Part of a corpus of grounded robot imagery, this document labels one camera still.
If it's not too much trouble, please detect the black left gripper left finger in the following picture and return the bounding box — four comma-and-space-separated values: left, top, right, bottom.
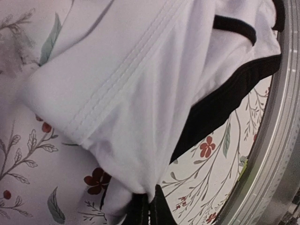
122, 194, 149, 225

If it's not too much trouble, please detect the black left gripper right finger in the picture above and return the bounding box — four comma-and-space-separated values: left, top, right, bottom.
150, 185, 176, 225

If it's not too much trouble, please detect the white underwear with black trim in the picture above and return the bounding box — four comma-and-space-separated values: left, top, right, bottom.
22, 0, 285, 225

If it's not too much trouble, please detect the floral patterned table mat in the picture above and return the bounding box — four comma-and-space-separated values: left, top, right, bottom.
0, 0, 271, 225

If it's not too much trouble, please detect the aluminium front table rail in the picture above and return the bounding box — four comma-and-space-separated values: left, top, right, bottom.
216, 0, 300, 225

